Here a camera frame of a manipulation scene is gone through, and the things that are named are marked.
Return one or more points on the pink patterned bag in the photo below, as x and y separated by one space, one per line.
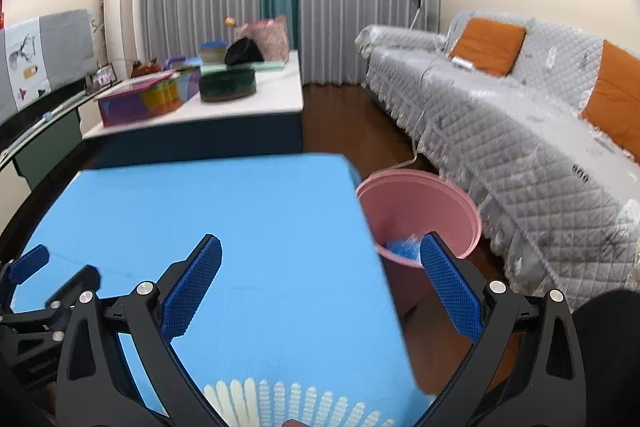
272 37

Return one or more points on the blue mat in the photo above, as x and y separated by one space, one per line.
250 232

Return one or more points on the white top coffee table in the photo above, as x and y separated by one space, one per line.
260 102

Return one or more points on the blue plastic bag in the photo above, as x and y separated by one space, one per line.
405 249

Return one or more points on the brown teapot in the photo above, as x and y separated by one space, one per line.
144 71

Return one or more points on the grey quilted sofa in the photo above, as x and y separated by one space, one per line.
500 132

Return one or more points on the orange cushion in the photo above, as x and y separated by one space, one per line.
487 47
617 102

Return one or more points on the stacked plastic bowls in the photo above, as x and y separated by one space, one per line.
212 52

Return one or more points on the black hat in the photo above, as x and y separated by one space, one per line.
244 52

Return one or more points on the grey television dust cover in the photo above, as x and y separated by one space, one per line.
60 52

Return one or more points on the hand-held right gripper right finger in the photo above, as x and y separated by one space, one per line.
450 287

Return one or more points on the pink bucket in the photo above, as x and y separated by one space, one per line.
440 207

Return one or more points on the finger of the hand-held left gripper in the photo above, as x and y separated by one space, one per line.
30 264
75 282

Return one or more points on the mint green tray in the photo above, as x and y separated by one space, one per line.
270 67

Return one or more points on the dark television cabinet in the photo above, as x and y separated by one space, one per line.
45 147

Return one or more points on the person's dark trouser leg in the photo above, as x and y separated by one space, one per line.
610 347

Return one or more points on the white rod blue knob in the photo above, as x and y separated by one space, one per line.
47 117

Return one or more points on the colourful tin box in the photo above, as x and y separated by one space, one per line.
145 102

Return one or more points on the small photo frame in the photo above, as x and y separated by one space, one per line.
105 75

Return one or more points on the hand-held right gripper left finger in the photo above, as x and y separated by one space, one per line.
192 287

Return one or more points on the dark green round bowl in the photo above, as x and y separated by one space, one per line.
227 84

